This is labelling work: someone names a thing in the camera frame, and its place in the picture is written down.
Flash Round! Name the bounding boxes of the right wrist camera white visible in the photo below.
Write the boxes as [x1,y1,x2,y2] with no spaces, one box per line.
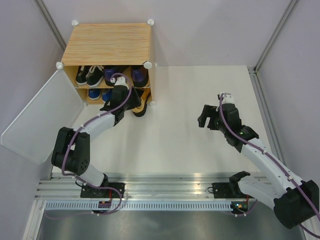
[217,92,235,107]

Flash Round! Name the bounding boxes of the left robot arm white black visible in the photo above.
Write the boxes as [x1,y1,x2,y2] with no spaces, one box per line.
[51,85,141,199]

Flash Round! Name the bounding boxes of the aluminium frame post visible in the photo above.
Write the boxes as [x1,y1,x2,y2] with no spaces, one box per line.
[33,0,67,52]
[252,0,301,72]

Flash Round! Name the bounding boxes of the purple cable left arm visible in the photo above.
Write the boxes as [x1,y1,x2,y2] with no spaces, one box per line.
[44,73,133,221]

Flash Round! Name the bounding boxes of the black canvas sneaker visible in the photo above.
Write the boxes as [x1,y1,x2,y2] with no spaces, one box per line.
[75,65,90,86]
[85,65,104,88]

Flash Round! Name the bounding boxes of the left aluminium frame post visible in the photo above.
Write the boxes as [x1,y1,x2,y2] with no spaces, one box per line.
[33,0,67,52]

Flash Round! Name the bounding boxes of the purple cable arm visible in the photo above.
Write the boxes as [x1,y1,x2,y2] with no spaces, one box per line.
[44,73,133,221]
[218,92,320,237]

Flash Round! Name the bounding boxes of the aluminium mounting rail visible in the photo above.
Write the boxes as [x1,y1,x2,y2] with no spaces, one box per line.
[34,172,307,201]

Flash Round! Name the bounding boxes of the blue canvas sneaker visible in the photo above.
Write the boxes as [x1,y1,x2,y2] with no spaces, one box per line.
[88,88,101,101]
[101,88,113,103]

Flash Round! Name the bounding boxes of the white slotted cable duct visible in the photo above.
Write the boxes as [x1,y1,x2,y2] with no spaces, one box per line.
[45,200,232,211]

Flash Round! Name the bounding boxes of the right aluminium frame post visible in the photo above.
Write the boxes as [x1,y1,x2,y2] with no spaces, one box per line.
[252,0,301,72]

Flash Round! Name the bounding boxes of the wooden shoe cabinet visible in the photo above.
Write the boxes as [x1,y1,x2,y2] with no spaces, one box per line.
[56,19,156,104]

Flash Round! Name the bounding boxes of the frosted white cabinet door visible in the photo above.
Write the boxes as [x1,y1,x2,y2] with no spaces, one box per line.
[0,70,84,165]

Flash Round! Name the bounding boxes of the gold loafer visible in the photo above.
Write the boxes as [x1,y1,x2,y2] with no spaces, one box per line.
[132,88,151,118]

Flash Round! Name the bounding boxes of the purple loafer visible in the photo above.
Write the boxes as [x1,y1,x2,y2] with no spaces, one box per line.
[130,65,149,88]
[103,65,129,87]

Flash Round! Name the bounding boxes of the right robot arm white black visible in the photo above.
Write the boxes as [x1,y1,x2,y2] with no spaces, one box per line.
[197,103,320,229]

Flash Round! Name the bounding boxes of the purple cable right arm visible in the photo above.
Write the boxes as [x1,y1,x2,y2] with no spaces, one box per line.
[218,92,320,237]

